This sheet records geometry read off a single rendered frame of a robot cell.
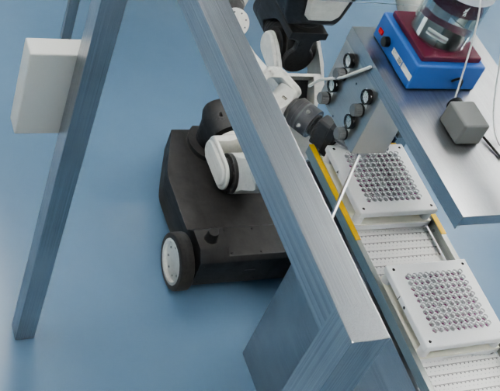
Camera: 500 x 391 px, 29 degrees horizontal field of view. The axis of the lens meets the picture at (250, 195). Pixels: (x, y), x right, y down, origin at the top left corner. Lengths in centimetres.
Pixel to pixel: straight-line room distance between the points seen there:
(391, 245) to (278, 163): 122
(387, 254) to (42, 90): 97
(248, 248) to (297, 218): 194
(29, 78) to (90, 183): 127
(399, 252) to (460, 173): 47
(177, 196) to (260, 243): 33
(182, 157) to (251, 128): 207
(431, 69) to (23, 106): 97
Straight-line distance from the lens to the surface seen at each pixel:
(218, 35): 160
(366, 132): 241
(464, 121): 224
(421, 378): 233
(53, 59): 233
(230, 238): 330
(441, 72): 235
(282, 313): 299
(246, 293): 342
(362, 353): 129
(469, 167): 222
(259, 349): 315
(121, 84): 401
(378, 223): 259
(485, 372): 248
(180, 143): 358
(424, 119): 228
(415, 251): 263
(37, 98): 240
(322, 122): 267
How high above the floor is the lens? 257
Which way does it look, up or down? 43 degrees down
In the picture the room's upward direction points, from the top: 25 degrees clockwise
